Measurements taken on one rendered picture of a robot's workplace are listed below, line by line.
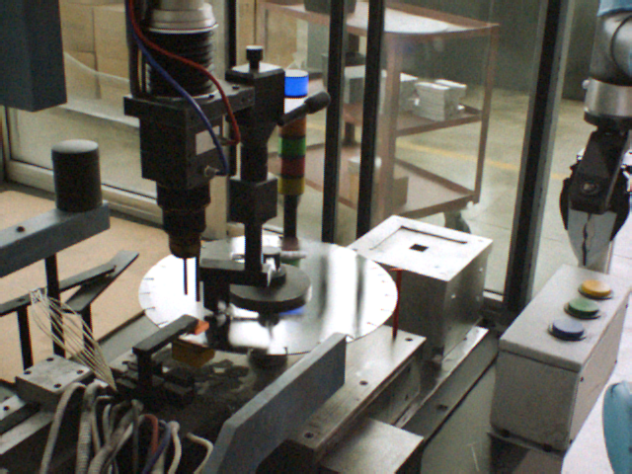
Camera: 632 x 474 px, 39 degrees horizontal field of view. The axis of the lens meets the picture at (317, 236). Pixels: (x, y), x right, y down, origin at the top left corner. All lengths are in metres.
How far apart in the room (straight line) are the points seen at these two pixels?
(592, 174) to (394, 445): 0.41
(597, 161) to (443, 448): 0.42
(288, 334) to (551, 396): 0.36
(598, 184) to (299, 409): 0.46
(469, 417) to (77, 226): 0.59
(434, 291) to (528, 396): 0.23
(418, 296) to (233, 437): 0.59
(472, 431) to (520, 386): 0.11
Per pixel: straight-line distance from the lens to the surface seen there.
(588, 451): 2.58
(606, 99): 1.16
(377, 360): 1.19
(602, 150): 1.16
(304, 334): 1.04
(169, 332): 0.99
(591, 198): 1.11
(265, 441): 0.86
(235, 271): 1.05
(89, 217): 1.16
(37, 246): 1.10
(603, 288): 1.34
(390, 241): 1.43
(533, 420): 1.22
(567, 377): 1.17
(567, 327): 1.21
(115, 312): 1.52
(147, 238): 1.79
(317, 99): 0.99
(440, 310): 1.33
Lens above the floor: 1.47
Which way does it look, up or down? 24 degrees down
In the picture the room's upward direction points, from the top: 2 degrees clockwise
